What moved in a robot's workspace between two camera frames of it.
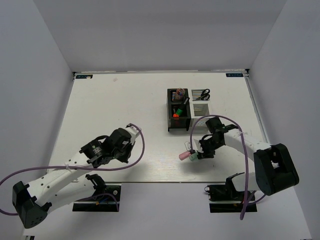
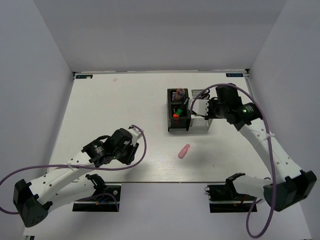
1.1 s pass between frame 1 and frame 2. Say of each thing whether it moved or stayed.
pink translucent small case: moved
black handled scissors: stayed
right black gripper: moved
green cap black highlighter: stayed
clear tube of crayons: stayed
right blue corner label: stayed
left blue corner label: stayed
